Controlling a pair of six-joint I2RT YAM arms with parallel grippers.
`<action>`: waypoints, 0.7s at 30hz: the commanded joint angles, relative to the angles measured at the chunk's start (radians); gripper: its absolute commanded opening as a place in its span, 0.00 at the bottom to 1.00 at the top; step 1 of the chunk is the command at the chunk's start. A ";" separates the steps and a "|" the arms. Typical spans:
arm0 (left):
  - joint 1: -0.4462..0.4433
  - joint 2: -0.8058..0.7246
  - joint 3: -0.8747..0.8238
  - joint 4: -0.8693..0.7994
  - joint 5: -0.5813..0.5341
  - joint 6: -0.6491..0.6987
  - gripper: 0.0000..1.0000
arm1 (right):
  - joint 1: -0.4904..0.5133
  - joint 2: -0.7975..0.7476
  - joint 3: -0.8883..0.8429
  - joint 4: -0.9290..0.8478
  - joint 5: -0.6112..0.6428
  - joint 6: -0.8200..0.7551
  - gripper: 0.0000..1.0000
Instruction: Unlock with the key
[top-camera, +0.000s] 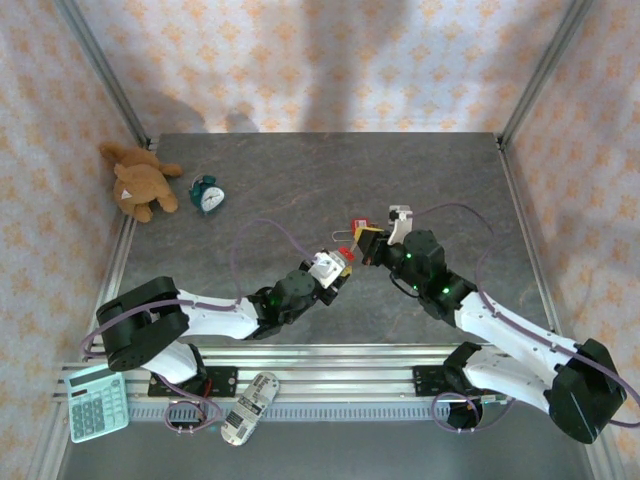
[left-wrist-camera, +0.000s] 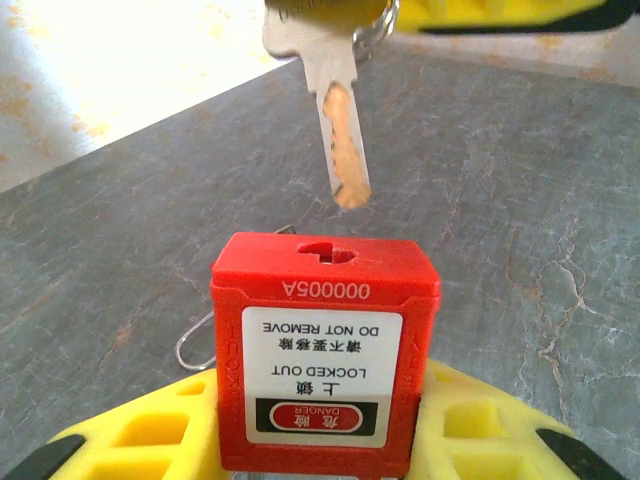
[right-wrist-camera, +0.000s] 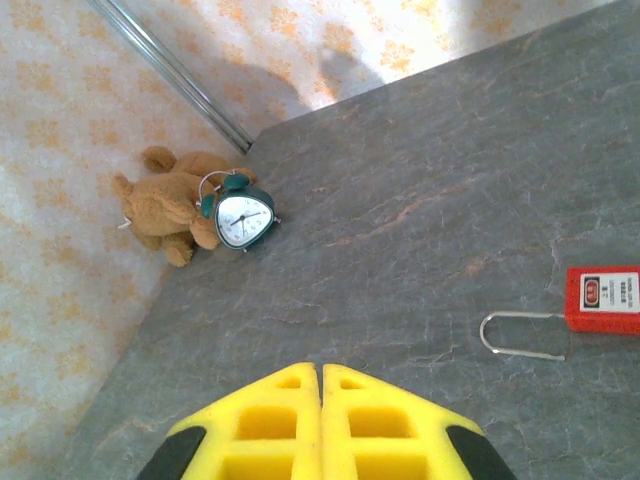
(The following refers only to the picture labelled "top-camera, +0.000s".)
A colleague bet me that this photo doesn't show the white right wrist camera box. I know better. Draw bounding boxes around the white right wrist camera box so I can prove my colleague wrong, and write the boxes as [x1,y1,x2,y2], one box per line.
[388,204,416,246]

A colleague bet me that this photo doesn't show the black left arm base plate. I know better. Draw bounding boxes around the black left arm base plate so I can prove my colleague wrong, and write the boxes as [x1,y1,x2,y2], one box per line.
[147,366,238,399]

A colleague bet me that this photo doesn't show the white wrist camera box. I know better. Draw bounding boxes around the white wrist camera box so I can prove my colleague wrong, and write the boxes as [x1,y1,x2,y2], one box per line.
[306,248,347,290]
[388,204,416,246]

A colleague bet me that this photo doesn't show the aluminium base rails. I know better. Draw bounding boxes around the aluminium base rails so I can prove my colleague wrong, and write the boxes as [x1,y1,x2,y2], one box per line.
[53,343,600,401]

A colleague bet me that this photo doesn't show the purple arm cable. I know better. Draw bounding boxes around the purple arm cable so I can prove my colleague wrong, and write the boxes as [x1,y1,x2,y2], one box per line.
[431,202,640,434]
[80,218,319,436]

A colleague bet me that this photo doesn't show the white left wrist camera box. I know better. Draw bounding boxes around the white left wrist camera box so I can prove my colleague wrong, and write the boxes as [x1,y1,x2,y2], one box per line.
[306,248,347,290]

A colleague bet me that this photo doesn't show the aluminium frame post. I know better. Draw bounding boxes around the aluminium frame post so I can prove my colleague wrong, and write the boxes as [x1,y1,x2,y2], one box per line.
[52,0,153,147]
[496,0,597,151]

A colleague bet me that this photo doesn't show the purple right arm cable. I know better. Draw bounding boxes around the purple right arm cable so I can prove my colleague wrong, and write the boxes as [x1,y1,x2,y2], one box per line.
[431,202,640,434]

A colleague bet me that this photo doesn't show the aluminium side rail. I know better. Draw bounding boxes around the aluminium side rail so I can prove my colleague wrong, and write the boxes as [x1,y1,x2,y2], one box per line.
[79,144,161,361]
[496,142,574,361]

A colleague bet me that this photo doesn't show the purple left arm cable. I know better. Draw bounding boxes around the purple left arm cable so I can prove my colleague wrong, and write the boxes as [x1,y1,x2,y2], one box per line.
[80,218,319,436]

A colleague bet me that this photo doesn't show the mint green calculator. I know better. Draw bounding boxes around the mint green calculator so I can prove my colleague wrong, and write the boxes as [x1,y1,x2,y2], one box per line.
[63,367,131,444]

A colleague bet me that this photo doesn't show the slotted grey cable duct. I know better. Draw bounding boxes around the slotted grey cable duct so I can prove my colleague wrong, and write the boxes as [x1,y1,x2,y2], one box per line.
[127,403,437,424]

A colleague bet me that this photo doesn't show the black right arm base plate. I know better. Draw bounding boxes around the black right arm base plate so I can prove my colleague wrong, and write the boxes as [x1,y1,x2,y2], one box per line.
[412,365,504,400]

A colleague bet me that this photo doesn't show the brown teddy bear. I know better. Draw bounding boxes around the brown teddy bear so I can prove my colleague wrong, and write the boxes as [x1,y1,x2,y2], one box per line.
[98,141,184,224]

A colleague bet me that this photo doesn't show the white remote control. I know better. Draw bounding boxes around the white remote control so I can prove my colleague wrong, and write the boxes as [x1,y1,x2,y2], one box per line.
[220,371,281,448]

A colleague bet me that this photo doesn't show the green alarm clock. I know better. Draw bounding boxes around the green alarm clock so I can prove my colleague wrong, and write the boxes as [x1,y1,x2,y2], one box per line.
[188,173,226,216]

